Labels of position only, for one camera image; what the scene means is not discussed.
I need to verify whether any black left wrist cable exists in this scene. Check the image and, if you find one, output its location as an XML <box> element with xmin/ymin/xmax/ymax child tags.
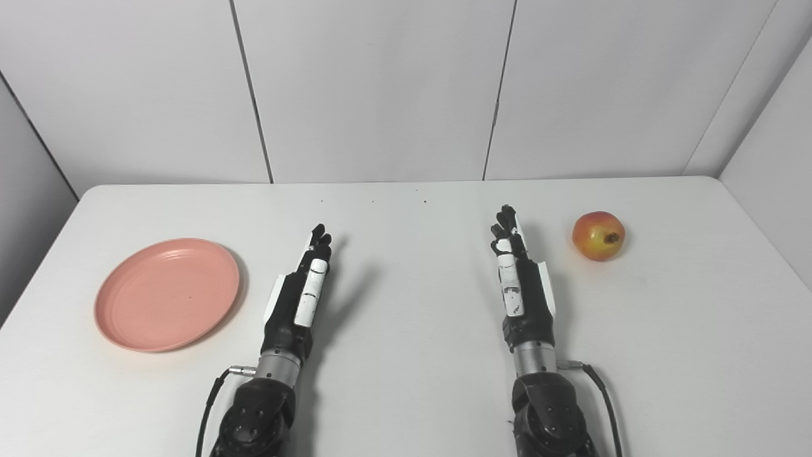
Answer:
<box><xmin>195</xmin><ymin>365</ymin><xmax>258</xmax><ymax>457</ymax></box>

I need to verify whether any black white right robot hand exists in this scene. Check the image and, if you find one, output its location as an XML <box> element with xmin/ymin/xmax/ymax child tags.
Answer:
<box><xmin>490</xmin><ymin>204</ymin><xmax>558</xmax><ymax>353</ymax></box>

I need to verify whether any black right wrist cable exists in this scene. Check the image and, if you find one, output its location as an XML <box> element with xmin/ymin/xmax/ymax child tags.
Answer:
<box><xmin>556</xmin><ymin>359</ymin><xmax>624</xmax><ymax>457</ymax></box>

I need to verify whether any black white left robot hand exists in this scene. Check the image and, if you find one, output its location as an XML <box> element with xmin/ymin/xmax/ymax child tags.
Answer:
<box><xmin>261</xmin><ymin>223</ymin><xmax>333</xmax><ymax>364</ymax></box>

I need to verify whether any pink round plate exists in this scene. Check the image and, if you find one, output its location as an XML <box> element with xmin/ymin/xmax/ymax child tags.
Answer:
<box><xmin>94</xmin><ymin>238</ymin><xmax>241</xmax><ymax>353</ymax></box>

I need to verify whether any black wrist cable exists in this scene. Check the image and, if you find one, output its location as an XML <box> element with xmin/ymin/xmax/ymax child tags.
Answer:
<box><xmin>556</xmin><ymin>359</ymin><xmax>624</xmax><ymax>457</ymax></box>
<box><xmin>195</xmin><ymin>365</ymin><xmax>258</xmax><ymax>457</ymax></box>

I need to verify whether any red yellow pomegranate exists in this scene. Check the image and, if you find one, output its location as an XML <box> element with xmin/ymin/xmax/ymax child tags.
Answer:
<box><xmin>572</xmin><ymin>211</ymin><xmax>626</xmax><ymax>262</ymax></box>

